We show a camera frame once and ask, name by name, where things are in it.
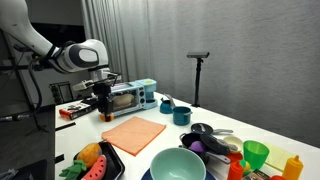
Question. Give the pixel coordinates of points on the orange cloth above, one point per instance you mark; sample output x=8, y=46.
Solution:
x=133, y=133

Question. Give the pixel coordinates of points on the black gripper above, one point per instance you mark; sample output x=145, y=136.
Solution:
x=102, y=90

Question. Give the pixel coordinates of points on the black screen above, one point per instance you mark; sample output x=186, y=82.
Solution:
x=63, y=33

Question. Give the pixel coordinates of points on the red ketchup bottle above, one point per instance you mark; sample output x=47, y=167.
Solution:
x=235, y=171

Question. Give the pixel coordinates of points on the red toy piece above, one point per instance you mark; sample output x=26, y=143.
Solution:
x=235, y=156

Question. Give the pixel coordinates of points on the beige toy bread loaf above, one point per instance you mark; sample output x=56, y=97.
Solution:
x=124, y=100

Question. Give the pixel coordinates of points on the green plastic cup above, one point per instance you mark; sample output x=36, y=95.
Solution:
x=256, y=151

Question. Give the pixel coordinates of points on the black camera stand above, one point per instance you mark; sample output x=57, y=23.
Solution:
x=198, y=83

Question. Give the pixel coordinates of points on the green yellow toy fruit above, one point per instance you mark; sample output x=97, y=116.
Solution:
x=246, y=166

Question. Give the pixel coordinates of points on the orange half toy fruit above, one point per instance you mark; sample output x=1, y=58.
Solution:
x=107, y=117

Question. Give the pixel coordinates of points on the watermelon slice plush toy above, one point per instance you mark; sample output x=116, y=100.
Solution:
x=96, y=170

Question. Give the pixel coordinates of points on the grey curtain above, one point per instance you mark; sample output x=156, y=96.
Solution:
x=126, y=40

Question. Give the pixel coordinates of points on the orange black box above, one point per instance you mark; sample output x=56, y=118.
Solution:
x=78, y=110

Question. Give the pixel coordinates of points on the mint green bowl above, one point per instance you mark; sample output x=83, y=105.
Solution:
x=176, y=165

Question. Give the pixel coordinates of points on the black tripod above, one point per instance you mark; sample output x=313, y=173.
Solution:
x=33, y=123

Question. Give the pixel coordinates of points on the yellow mustard bottle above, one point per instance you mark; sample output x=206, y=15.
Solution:
x=292, y=170

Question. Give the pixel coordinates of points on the pale yellow cutting board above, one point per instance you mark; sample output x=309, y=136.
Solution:
x=278, y=156

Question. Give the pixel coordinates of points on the black tape strip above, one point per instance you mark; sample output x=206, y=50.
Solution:
x=59, y=158
x=65, y=126

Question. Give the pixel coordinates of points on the black pan lid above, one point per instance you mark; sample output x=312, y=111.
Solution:
x=215, y=143

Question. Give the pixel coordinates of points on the purple toy eggplant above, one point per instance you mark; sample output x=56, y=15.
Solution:
x=197, y=146

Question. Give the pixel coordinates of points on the black plastic tray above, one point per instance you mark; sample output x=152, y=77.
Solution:
x=115, y=163

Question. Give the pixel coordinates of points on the black stereo camera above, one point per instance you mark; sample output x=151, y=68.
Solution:
x=198, y=55

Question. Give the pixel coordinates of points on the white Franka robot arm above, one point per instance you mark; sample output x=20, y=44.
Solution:
x=20, y=20

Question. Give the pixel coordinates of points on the orange plush fruit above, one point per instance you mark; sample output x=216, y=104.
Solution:
x=89, y=154

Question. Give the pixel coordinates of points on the small white bowl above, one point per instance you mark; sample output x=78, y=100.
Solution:
x=235, y=141

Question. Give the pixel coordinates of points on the teal toy pot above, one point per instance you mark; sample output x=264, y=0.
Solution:
x=181, y=116

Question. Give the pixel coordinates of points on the small brown packet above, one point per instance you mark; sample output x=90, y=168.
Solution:
x=260, y=175

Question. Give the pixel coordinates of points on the small black frying pan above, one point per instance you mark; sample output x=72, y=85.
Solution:
x=201, y=128

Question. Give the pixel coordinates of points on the light blue toaster oven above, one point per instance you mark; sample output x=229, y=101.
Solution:
x=146, y=93

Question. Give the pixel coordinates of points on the black toy pot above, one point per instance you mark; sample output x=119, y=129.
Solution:
x=188, y=139

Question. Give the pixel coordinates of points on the dark teal toy kettle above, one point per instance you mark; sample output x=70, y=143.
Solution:
x=165, y=107

